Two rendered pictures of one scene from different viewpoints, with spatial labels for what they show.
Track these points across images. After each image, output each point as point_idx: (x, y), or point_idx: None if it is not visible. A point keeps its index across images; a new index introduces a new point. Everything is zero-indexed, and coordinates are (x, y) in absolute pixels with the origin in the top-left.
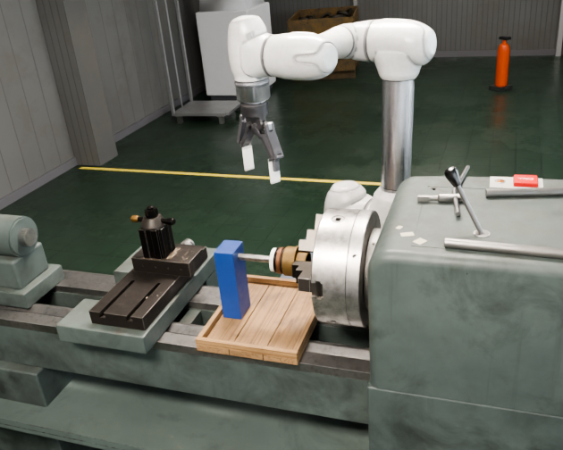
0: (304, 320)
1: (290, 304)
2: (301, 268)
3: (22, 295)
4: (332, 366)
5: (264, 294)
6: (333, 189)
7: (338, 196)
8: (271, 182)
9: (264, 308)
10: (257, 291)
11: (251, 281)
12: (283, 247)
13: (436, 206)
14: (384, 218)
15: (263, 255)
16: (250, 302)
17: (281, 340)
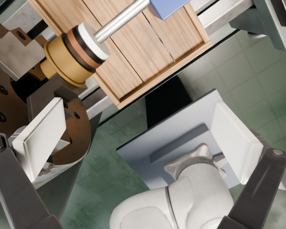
0: None
1: (123, 56)
2: (12, 43)
3: None
4: (7, 23)
5: (161, 44)
6: (220, 220)
7: (207, 213)
8: (54, 99)
9: (135, 26)
10: (173, 41)
11: (196, 47)
12: (82, 58)
13: None
14: (140, 215)
15: (110, 28)
16: (160, 19)
17: (65, 1)
